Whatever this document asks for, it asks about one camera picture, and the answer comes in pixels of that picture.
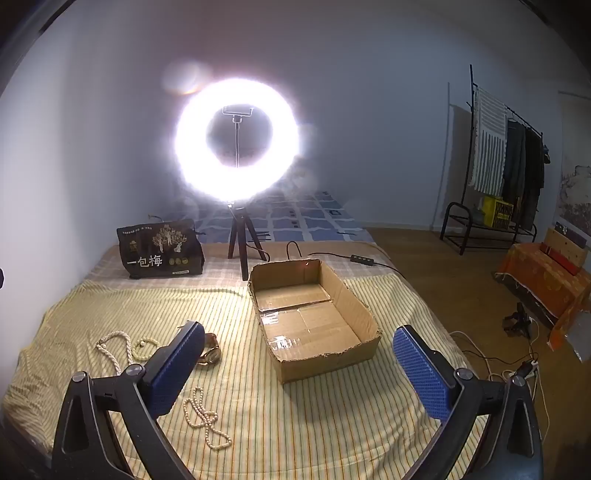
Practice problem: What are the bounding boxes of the white cables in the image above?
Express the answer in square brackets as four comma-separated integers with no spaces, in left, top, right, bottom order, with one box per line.
[450,330,551,439]

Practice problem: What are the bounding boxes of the black hanging garment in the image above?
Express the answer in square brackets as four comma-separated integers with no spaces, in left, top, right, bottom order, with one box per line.
[524,127,550,217]

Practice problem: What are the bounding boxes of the striped towel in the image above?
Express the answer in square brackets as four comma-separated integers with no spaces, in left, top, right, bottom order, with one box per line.
[471,87,509,197]

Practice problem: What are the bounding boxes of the thick white rope necklace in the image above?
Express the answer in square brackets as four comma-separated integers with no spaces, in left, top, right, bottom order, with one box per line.
[95,330,139,377]

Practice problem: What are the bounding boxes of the checked bed sheet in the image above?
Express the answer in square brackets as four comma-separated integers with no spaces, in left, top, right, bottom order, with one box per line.
[85,240,402,296]

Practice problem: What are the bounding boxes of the yellow striped blanket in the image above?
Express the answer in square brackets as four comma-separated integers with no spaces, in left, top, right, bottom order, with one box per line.
[2,272,476,480]

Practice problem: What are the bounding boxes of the grey hanging garment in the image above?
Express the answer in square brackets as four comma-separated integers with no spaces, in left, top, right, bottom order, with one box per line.
[502,119,528,204]

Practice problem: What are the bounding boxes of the blue patterned blanket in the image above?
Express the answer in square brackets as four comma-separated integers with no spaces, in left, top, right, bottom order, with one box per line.
[191,189,377,245]

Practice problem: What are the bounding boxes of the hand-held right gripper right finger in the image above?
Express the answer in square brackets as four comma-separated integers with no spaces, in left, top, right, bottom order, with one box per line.
[392,324,544,480]

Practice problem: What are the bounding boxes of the white ring light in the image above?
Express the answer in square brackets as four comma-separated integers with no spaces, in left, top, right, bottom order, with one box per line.
[173,76,308,204]

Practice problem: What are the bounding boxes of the thin pearl bead necklace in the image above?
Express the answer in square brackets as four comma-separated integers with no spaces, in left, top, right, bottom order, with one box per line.
[183,387,232,452]

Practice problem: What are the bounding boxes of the black floor clamp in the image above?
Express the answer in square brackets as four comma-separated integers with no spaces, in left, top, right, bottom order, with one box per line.
[502,302,533,336]

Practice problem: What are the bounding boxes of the cardboard box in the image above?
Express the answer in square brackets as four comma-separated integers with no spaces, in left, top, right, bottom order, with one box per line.
[248,258,382,384]

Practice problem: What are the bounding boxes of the white power strip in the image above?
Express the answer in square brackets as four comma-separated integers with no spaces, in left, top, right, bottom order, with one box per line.
[508,360,541,385]

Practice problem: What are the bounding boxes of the cardboard piece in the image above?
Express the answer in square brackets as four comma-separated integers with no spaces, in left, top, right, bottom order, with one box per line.
[540,226,590,278]

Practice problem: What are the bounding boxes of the black clothes rack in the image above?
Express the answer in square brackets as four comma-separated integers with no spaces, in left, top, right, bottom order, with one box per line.
[438,65,550,256]

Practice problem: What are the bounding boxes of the black tripod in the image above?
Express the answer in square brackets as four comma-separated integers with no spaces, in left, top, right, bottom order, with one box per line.
[226,200,269,281]

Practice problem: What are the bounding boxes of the black printed bag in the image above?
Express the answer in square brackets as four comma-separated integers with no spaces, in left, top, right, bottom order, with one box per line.
[116,219,205,280]

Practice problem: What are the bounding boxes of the wall poster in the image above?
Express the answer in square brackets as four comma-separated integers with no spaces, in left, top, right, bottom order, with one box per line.
[556,91,591,232]

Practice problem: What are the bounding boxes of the yellow crate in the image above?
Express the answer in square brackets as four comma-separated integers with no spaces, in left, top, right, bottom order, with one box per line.
[480,196,515,228]

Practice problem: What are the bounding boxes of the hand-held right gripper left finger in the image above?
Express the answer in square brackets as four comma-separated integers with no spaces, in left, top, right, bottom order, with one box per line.
[52,320,206,480]

